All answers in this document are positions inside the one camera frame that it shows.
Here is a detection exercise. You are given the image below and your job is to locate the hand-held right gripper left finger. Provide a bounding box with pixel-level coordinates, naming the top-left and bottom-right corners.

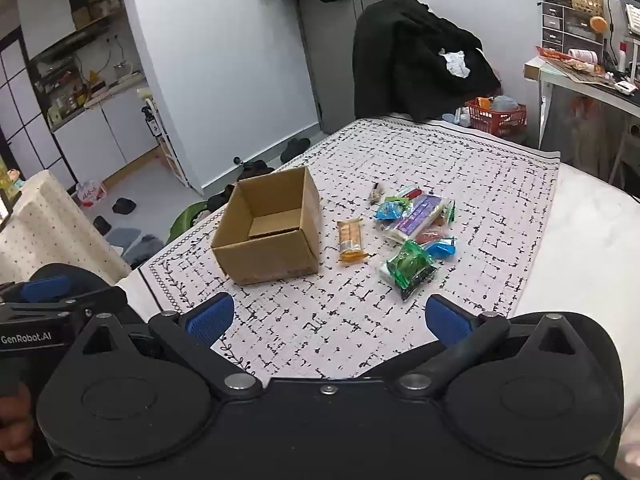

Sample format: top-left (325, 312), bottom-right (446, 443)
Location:
top-left (80, 292), bottom-right (263, 401)

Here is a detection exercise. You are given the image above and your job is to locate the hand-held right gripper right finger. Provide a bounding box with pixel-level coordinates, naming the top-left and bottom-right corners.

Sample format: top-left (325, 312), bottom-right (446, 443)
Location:
top-left (395, 294), bottom-right (581, 401)

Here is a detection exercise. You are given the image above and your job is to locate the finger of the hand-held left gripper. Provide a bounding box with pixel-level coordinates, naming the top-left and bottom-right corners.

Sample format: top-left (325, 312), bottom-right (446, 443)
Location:
top-left (0, 276), bottom-right (128, 318)

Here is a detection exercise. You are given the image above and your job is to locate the dark green snack packet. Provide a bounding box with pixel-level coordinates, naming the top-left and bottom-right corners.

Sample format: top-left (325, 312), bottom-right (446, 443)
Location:
top-left (378, 240), bottom-right (441, 302)

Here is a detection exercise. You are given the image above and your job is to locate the cardboard box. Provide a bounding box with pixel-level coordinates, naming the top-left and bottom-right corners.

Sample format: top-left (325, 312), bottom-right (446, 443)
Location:
top-left (210, 166), bottom-right (322, 286)

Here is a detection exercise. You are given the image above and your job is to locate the purple snack packet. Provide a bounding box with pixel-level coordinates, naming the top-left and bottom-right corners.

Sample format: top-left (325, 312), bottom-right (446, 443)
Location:
top-left (385, 194), bottom-right (447, 243)

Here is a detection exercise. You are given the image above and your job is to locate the orange snack packet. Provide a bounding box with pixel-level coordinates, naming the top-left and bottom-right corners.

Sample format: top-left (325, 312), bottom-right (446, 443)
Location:
top-left (336, 218), bottom-right (368, 264)

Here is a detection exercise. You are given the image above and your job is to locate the person's left hand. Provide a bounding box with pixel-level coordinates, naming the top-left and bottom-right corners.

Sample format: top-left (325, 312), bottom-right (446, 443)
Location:
top-left (0, 382), bottom-right (35, 463)

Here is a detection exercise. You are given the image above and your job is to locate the table with dotted cloth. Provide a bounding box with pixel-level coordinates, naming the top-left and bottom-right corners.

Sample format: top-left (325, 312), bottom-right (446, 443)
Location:
top-left (0, 170), bottom-right (132, 286)

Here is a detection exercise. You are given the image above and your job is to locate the grey fuzzy slipper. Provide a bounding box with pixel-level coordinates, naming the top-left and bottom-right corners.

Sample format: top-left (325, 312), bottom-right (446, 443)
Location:
top-left (122, 235), bottom-right (166, 268)

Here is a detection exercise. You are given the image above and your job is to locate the grey-blue slipper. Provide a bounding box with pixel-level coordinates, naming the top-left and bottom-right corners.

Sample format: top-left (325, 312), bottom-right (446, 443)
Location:
top-left (107, 227), bottom-right (141, 248)

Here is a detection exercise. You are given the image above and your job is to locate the black-patterned white blanket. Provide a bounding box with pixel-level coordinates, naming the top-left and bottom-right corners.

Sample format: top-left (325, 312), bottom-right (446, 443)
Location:
top-left (137, 117), bottom-right (561, 381)

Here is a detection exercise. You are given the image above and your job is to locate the green cartoon cushion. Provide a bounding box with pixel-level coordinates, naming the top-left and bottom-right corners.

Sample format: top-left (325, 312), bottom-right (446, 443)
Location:
top-left (167, 200), bottom-right (211, 243)

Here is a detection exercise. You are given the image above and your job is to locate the pink tissue pack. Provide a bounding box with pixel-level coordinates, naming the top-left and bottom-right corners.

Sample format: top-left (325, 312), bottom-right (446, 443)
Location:
top-left (77, 180), bottom-right (107, 208)

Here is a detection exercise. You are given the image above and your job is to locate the small cartoon figurine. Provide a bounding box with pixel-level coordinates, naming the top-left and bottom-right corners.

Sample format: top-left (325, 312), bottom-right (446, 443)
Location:
top-left (0, 165), bottom-right (25, 196)

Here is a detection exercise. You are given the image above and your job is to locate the pair of black shoes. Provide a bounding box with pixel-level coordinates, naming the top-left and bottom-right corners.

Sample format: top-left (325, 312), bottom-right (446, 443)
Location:
top-left (207, 185), bottom-right (236, 213)
top-left (240, 160), bottom-right (276, 181)

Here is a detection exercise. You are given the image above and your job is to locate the black-framed sliding door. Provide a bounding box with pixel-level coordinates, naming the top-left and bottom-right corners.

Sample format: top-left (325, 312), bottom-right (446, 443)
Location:
top-left (0, 27), bottom-right (78, 186)

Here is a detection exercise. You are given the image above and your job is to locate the white kitchen cabinet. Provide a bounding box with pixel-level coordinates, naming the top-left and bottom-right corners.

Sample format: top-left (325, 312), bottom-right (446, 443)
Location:
top-left (50, 90), bottom-right (161, 181)

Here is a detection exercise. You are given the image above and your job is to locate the white shelf rack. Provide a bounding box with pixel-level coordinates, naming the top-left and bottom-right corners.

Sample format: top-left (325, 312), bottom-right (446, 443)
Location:
top-left (137, 87), bottom-right (188, 188)

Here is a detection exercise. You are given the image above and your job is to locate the dark slipper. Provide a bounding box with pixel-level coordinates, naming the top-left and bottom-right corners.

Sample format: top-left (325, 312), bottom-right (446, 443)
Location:
top-left (280, 137), bottom-right (312, 163)

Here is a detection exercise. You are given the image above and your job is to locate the black spray bottle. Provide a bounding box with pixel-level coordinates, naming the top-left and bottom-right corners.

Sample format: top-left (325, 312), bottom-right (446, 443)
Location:
top-left (141, 106), bottom-right (162, 137)

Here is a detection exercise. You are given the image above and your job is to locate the white and blue cloth bundle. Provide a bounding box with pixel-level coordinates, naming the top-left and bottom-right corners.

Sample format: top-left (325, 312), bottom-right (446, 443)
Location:
top-left (441, 107), bottom-right (473, 128)

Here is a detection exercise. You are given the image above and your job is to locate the red plastic basket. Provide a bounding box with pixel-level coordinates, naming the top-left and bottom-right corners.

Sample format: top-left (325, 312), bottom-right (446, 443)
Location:
top-left (465, 98), bottom-right (527, 139)

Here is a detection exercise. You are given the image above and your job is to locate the white desk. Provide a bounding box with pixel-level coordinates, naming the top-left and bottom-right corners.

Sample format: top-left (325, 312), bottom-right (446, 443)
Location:
top-left (524, 55), bottom-right (640, 191)

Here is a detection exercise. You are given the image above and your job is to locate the pale printed curtain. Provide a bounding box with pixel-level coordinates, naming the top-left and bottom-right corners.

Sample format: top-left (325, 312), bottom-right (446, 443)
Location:
top-left (550, 85), bottom-right (640, 191)

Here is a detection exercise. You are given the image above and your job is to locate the black coat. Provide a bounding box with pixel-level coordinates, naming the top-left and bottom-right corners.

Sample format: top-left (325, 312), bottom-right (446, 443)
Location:
top-left (390, 0), bottom-right (502, 122)

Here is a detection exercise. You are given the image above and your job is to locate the white crumpled cloth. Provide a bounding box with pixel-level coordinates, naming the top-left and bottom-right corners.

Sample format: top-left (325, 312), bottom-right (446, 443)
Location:
top-left (438, 50), bottom-right (471, 78)

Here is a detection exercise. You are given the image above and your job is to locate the pile of cardboard sheets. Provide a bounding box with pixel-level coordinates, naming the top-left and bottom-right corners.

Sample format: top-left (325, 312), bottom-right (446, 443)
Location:
top-left (545, 55), bottom-right (613, 83)

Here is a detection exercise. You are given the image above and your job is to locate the grey door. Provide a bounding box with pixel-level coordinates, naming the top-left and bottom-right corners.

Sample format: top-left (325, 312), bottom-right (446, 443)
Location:
top-left (295, 0), bottom-right (406, 133)

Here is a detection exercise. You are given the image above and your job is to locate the grey drawer organizer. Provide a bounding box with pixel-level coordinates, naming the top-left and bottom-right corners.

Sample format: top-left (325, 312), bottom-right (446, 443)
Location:
top-left (541, 0), bottom-right (606, 56)

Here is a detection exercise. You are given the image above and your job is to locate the wicker basket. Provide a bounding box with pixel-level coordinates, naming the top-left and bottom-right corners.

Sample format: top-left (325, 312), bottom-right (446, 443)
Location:
top-left (570, 0), bottom-right (607, 17)

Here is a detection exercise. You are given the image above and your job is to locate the white wall cabinet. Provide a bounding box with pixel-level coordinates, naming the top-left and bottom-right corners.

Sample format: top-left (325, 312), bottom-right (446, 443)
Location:
top-left (16, 0), bottom-right (76, 58)

